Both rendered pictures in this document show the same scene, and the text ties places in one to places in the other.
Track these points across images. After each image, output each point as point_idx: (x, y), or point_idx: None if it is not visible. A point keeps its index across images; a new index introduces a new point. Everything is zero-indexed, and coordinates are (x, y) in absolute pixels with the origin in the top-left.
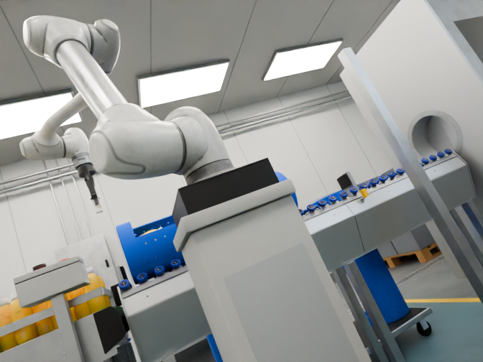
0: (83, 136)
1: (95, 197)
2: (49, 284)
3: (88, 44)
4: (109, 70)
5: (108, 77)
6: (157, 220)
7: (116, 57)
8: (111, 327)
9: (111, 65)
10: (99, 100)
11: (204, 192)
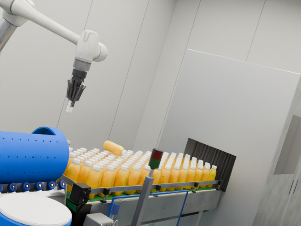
0: (78, 40)
1: (68, 99)
2: None
3: (4, 10)
4: (10, 11)
5: (15, 12)
6: (34, 133)
7: (0, 4)
8: None
9: (5, 9)
10: None
11: None
